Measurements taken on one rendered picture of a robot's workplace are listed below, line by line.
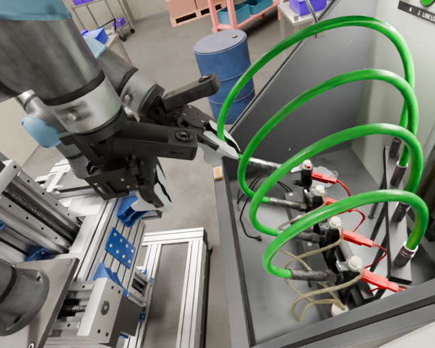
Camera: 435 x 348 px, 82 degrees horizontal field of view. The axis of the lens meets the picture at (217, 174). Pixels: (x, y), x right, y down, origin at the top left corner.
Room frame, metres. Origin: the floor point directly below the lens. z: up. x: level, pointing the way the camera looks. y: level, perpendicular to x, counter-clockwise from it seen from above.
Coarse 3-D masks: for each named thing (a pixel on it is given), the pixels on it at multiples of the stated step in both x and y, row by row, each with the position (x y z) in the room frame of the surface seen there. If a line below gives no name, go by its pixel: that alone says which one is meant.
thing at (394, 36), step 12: (324, 24) 0.37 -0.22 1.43; (336, 24) 0.37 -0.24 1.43; (348, 24) 0.36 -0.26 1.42; (360, 24) 0.36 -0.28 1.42; (372, 24) 0.36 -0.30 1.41; (384, 24) 0.36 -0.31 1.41; (300, 36) 0.38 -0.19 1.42; (396, 36) 0.35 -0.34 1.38; (276, 48) 0.38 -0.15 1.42; (396, 48) 0.36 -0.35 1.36; (408, 48) 0.35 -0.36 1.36; (264, 60) 0.39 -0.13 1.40; (408, 60) 0.35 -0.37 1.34; (252, 72) 0.39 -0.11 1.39; (408, 72) 0.35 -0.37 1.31; (240, 84) 0.39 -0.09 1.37; (228, 96) 0.40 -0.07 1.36; (228, 108) 0.40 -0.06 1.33; (240, 156) 0.40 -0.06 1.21
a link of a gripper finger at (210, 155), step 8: (208, 136) 0.40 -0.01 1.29; (216, 136) 0.41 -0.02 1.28; (200, 144) 0.41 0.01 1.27; (224, 144) 0.39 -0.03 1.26; (208, 152) 0.40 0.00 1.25; (216, 152) 0.39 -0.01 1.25; (224, 152) 0.38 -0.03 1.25; (232, 152) 0.38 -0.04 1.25; (208, 160) 0.40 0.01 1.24; (216, 160) 0.39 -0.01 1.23
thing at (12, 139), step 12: (0, 108) 3.32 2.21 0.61; (12, 108) 3.45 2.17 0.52; (0, 120) 3.21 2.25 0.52; (12, 120) 3.33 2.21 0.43; (0, 132) 3.09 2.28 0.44; (12, 132) 3.21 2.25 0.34; (24, 132) 3.33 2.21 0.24; (0, 144) 2.97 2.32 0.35; (12, 144) 3.08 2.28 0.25; (24, 144) 3.19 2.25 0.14; (36, 144) 3.32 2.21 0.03; (12, 156) 2.96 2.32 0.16; (24, 156) 3.07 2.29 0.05
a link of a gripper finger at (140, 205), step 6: (156, 186) 0.29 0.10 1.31; (138, 192) 0.29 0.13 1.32; (156, 192) 0.28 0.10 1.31; (162, 192) 0.30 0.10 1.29; (138, 198) 0.29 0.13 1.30; (162, 198) 0.29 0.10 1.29; (132, 204) 0.30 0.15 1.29; (138, 204) 0.29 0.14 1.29; (144, 204) 0.29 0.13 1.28; (150, 204) 0.29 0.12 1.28; (168, 204) 0.29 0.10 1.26; (138, 210) 0.30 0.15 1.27; (144, 210) 0.30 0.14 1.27; (150, 210) 0.29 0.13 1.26; (162, 210) 0.29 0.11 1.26; (168, 210) 0.30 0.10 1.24
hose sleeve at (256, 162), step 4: (252, 160) 0.40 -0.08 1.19; (256, 160) 0.40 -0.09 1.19; (260, 160) 0.40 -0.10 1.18; (264, 160) 0.40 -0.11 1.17; (252, 164) 0.39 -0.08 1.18; (256, 164) 0.39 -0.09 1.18; (260, 164) 0.39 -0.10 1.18; (264, 164) 0.39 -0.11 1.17; (268, 164) 0.39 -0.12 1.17; (272, 164) 0.39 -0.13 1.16; (276, 164) 0.39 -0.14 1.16; (280, 164) 0.39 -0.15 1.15; (268, 168) 0.39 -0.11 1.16; (272, 168) 0.39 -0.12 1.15; (276, 168) 0.38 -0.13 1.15
